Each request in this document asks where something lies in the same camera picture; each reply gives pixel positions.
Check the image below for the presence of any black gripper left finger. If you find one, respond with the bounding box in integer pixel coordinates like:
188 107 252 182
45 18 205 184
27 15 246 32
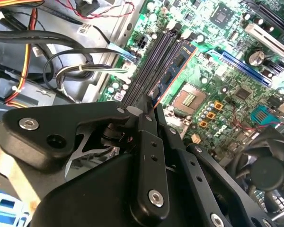
0 94 170 222

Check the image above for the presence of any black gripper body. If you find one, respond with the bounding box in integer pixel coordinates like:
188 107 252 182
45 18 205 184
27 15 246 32
33 153 204 227

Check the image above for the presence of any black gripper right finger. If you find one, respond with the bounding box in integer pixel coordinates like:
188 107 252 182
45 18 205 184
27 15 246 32
155 103 279 227

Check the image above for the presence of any blue RAM stick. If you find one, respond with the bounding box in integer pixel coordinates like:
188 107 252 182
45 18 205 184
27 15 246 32
150 41 197 107

